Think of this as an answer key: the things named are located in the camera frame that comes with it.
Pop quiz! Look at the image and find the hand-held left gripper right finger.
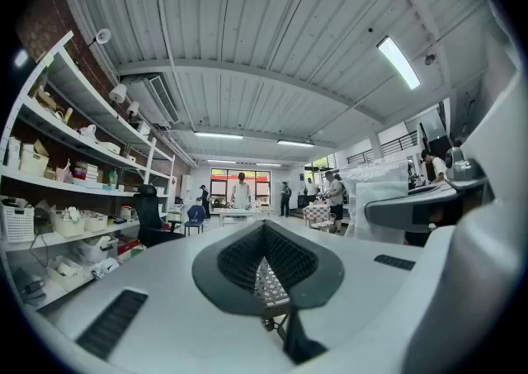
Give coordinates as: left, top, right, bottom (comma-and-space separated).
257, 219, 426, 374

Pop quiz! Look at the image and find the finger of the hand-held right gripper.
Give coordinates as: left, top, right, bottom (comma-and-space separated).
365, 70, 528, 374

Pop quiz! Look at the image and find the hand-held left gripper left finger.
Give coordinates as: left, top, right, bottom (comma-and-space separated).
24, 219, 292, 374

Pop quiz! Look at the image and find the clear plastic bag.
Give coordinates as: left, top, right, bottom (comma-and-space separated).
341, 157, 410, 244

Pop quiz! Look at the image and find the red box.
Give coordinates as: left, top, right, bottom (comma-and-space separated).
117, 237, 140, 258

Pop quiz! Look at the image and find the white storage bin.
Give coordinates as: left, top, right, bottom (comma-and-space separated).
73, 235, 120, 264

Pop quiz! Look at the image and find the black office chair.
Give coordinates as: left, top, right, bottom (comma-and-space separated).
134, 184, 186, 248

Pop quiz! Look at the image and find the blue chair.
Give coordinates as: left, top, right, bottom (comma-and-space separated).
183, 204, 206, 238

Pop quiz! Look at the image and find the pink checkered tablecloth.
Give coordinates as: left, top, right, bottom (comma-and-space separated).
303, 203, 332, 227

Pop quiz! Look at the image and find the brown lattice side table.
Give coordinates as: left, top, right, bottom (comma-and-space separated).
253, 258, 290, 326

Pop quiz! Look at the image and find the white table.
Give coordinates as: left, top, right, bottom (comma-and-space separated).
217, 206, 274, 227

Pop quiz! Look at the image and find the red framed window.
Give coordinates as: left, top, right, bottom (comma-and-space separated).
210, 168, 272, 209

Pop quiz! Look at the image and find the white basket with flowers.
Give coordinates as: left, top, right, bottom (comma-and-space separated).
49, 206, 87, 239

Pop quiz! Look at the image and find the stack of flat boxes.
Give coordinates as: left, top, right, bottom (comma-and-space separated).
71, 160, 101, 184

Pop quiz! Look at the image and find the black railing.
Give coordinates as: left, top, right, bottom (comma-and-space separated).
346, 130, 420, 165

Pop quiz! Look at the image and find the long ceiling light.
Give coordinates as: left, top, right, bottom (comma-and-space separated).
276, 139, 316, 149
375, 36, 422, 91
193, 130, 245, 141

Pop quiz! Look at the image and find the white shelf unit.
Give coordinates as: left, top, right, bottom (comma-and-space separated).
0, 31, 177, 312

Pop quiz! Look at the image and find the white perforated basket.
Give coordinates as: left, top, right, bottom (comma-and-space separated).
0, 201, 36, 244

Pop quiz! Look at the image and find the white slatted basket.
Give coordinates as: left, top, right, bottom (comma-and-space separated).
17, 142, 50, 178

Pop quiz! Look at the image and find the white air conditioner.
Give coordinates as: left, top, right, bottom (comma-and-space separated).
120, 73, 182, 129

